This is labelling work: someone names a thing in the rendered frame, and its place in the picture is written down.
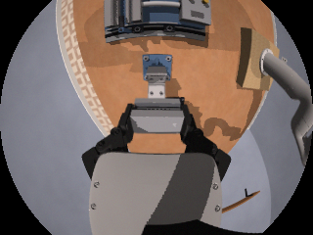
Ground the grey flat bar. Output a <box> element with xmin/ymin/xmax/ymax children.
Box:
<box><xmin>114</xmin><ymin>0</ymin><xmax>120</xmax><ymax>26</ymax></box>
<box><xmin>125</xmin><ymin>0</ymin><xmax>131</xmax><ymax>24</ymax></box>

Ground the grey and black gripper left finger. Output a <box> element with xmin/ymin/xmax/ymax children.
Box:
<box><xmin>81</xmin><ymin>103</ymin><xmax>134</xmax><ymax>179</ymax></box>

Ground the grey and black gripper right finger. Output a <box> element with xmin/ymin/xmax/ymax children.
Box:
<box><xmin>180</xmin><ymin>104</ymin><xmax>231</xmax><ymax>181</ymax></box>

